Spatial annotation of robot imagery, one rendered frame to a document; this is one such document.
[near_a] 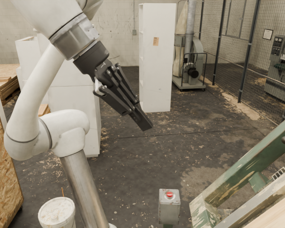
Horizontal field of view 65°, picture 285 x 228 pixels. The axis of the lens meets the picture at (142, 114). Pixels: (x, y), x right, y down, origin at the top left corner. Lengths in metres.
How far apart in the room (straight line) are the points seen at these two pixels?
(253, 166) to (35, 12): 1.22
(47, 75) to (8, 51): 8.73
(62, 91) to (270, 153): 2.36
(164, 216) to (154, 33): 3.43
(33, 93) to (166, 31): 3.80
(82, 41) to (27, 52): 4.30
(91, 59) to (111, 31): 8.18
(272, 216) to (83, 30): 1.02
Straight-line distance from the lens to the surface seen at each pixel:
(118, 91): 0.51
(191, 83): 6.04
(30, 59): 4.76
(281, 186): 1.17
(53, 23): 0.47
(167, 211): 1.42
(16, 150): 0.88
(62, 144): 0.92
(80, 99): 2.96
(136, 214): 2.56
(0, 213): 2.50
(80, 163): 0.96
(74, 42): 0.47
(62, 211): 2.21
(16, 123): 0.77
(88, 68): 0.48
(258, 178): 1.38
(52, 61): 0.68
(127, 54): 8.77
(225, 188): 1.43
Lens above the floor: 1.92
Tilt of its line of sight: 25 degrees down
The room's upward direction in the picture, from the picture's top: straight up
